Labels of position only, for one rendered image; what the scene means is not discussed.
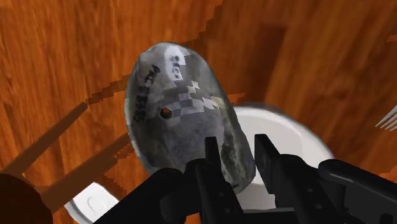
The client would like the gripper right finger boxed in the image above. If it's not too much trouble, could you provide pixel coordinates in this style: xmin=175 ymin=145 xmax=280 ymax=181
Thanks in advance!
xmin=254 ymin=133 xmax=397 ymax=224

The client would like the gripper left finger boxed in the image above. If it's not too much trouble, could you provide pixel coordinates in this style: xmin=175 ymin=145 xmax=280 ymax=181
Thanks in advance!
xmin=93 ymin=136 xmax=245 ymax=224

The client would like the grey oval stone-like object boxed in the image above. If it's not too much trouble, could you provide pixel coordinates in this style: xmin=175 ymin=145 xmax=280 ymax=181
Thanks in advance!
xmin=123 ymin=41 xmax=257 ymax=195

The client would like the white round plate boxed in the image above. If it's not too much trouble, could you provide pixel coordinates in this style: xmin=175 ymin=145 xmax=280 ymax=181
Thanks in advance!
xmin=64 ymin=181 xmax=120 ymax=224
xmin=232 ymin=106 xmax=335 ymax=213

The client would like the silver fork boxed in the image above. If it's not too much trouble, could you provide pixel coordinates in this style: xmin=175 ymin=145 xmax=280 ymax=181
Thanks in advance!
xmin=375 ymin=104 xmax=397 ymax=132

